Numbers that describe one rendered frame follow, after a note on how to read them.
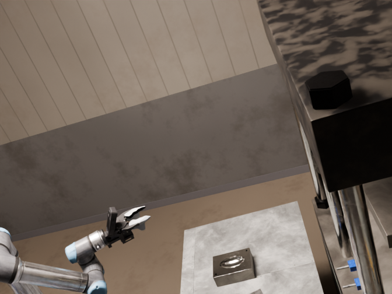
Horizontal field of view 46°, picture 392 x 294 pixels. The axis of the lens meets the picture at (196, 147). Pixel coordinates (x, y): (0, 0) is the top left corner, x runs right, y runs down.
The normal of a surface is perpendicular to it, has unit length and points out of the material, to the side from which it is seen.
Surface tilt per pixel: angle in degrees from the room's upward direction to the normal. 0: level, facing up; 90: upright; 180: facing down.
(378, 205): 0
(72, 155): 90
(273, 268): 0
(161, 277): 0
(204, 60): 90
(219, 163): 90
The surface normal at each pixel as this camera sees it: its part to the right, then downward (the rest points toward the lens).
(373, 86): -0.33, -0.82
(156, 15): -0.07, 0.51
